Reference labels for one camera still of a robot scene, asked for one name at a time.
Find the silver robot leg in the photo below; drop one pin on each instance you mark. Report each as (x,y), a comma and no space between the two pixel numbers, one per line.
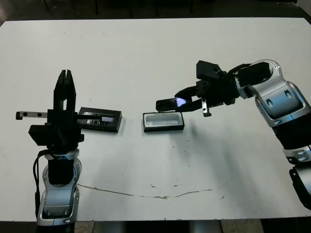
(205,227)
(109,227)

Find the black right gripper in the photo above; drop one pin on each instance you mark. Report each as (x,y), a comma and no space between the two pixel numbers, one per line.
(218,92)

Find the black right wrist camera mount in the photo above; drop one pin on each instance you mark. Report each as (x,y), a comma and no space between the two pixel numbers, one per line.
(206,70)

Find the black box with white insert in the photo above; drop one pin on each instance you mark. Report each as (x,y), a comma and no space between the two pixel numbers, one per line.
(162,120)

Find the black camera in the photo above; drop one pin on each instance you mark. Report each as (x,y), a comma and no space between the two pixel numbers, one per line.
(170,103)

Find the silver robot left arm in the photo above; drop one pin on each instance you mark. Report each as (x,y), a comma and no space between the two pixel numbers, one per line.
(57,199)

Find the silver robot left leg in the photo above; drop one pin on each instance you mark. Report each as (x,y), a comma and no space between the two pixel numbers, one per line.
(109,227)

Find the silver robot right leg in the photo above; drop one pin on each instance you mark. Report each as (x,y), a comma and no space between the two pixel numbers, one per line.
(205,227)

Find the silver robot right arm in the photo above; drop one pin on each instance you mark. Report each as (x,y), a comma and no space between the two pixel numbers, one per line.
(279,102)

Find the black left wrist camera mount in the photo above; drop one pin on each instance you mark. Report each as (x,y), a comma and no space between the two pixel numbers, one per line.
(42,134)

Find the black box lid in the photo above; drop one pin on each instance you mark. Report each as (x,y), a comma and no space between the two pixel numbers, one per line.
(109,126)

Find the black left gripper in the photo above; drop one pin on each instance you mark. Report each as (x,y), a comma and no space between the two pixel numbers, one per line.
(69,131)

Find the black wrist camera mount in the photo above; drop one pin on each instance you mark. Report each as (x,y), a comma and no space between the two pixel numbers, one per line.
(206,70)
(42,134)

